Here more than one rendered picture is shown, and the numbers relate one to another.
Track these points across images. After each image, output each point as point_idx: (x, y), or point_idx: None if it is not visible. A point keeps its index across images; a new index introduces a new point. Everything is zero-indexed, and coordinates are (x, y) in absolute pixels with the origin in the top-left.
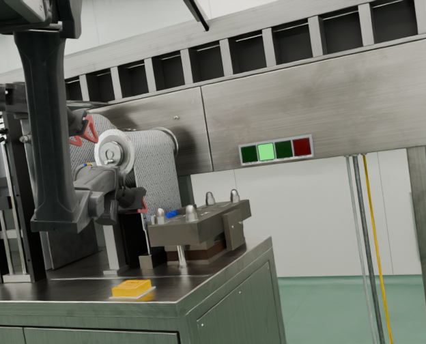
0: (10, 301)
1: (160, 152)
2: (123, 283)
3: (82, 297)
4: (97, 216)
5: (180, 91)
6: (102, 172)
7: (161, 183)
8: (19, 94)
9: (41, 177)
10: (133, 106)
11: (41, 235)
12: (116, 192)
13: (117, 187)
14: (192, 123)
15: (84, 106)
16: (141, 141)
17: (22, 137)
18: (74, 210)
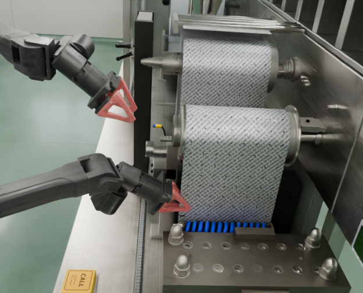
0: (82, 196)
1: (252, 153)
2: (81, 272)
3: (75, 247)
4: None
5: (354, 72)
6: (45, 182)
7: (235, 188)
8: (20, 56)
9: None
10: (316, 53)
11: None
12: (122, 187)
13: (91, 193)
14: (343, 131)
15: (257, 31)
16: (214, 134)
17: (142, 60)
18: None
